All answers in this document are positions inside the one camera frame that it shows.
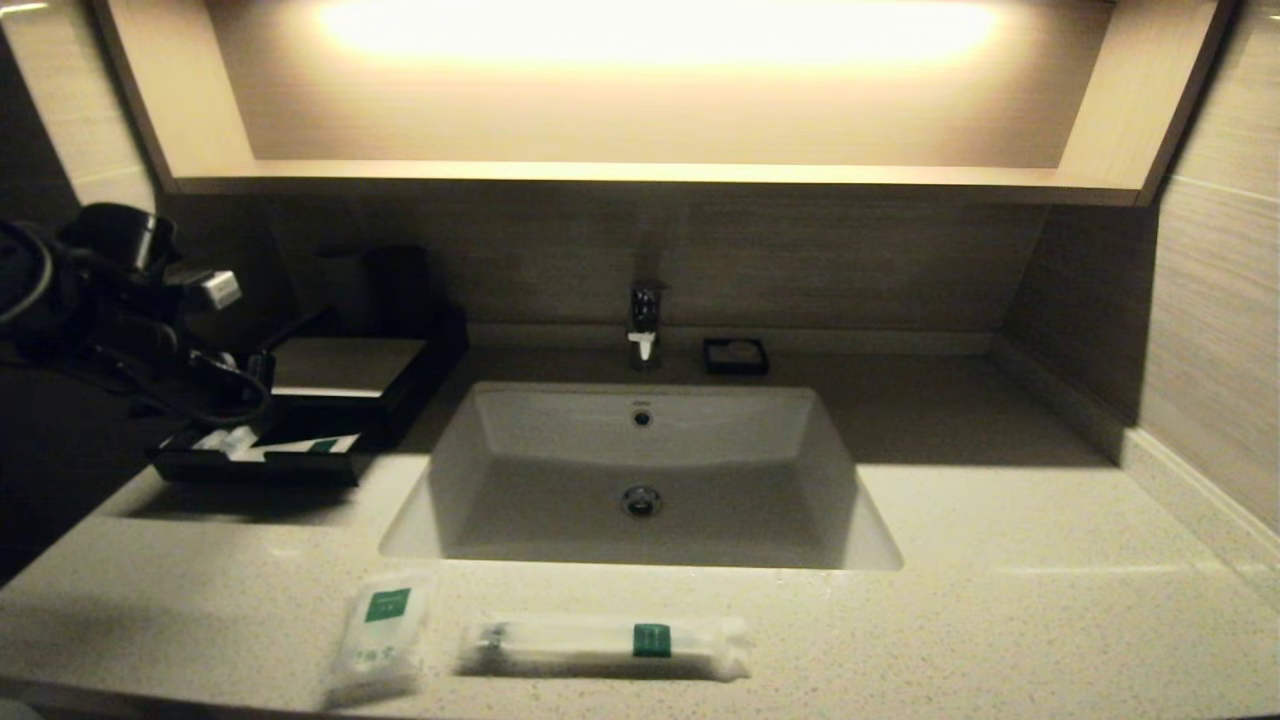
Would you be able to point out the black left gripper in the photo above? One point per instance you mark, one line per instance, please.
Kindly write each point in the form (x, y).
(165, 350)

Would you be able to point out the black amenity drawer box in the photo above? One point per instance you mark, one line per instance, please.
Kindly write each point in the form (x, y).
(260, 472)

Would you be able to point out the long toothbrush packet green label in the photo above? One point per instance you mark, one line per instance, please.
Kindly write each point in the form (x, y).
(590, 640)

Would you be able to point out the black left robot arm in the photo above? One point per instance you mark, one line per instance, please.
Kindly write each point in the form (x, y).
(90, 270)

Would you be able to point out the black rectangular box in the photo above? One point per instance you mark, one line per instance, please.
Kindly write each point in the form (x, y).
(350, 370)

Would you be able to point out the grey cup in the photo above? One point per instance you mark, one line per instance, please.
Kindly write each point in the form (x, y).
(350, 290)

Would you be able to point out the black cup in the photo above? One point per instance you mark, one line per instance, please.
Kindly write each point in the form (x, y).
(405, 290)

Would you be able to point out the small white green-label packet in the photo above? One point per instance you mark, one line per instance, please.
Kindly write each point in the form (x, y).
(385, 640)

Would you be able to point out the white ceramic sink basin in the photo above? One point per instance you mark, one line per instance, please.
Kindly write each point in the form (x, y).
(560, 520)

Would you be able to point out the chrome faucet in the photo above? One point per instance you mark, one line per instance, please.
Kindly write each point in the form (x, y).
(646, 320)

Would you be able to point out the chrome sink drain plug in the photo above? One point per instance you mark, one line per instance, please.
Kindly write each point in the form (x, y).
(642, 502)

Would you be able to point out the small black soap dish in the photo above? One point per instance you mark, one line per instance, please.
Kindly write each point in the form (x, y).
(712, 368)

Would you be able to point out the pale soap bar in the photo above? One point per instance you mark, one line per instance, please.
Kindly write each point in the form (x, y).
(737, 351)

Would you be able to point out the warm light strip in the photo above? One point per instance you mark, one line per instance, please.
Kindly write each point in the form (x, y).
(660, 30)

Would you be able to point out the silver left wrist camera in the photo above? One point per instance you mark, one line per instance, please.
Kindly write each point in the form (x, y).
(212, 289)

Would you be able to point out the wooden wall niche shelf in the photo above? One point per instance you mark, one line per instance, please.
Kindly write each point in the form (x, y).
(180, 100)

